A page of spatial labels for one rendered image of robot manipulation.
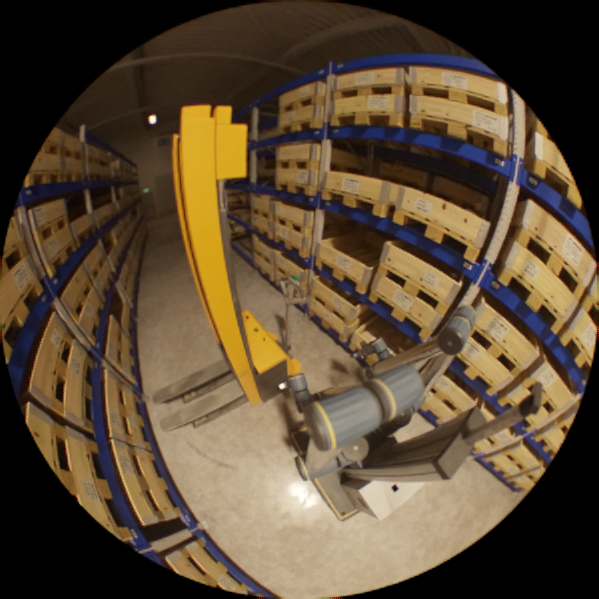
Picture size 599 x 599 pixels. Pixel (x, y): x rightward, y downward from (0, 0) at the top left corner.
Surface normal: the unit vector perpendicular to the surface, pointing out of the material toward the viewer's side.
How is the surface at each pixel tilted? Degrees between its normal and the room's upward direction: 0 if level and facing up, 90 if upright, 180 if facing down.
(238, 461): 0
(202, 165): 90
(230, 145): 90
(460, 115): 90
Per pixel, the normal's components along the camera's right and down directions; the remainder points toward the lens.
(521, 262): -0.78, 0.36
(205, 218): 0.62, 0.53
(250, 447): 0.06, -0.77
